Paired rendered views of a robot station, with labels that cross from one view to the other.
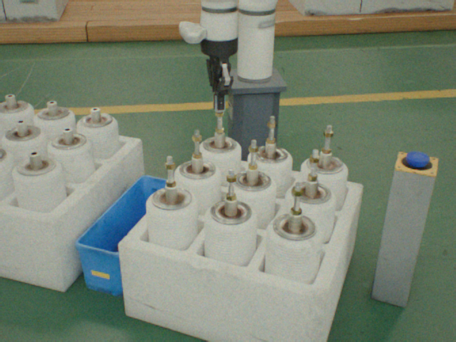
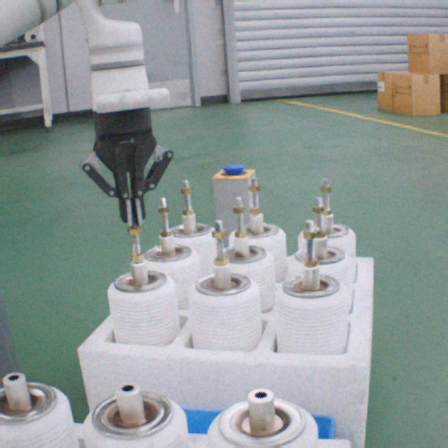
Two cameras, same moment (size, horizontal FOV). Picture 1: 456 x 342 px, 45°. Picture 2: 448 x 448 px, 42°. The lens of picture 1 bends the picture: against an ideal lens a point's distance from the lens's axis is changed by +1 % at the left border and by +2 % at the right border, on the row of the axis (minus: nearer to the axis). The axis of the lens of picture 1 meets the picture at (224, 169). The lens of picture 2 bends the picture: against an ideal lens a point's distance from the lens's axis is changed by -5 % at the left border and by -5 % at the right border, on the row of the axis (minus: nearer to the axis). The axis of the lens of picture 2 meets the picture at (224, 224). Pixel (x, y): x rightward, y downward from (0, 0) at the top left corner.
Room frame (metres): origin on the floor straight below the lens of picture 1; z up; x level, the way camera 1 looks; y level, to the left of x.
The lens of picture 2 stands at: (1.03, 0.82, 0.56)
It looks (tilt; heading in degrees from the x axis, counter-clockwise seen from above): 16 degrees down; 264
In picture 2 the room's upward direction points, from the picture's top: 4 degrees counter-clockwise
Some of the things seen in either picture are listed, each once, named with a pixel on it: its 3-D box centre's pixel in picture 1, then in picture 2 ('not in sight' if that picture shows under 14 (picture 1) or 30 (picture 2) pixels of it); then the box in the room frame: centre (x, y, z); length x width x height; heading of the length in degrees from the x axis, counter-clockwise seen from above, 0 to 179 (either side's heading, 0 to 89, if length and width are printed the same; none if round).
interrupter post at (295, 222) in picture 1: (295, 220); (326, 224); (0.76, -0.12, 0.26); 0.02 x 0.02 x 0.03
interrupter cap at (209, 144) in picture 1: (219, 144); (140, 282); (1.07, 0.01, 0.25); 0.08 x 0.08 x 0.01
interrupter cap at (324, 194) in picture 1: (311, 193); (256, 231); (0.87, -0.16, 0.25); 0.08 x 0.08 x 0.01
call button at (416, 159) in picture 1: (416, 160); (233, 170); (0.88, -0.35, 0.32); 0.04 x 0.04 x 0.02
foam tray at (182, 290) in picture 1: (250, 246); (248, 349); (0.91, -0.05, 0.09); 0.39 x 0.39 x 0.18; 69
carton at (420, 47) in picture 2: not in sight; (431, 53); (-1.10, -3.47, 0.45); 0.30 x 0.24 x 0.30; 100
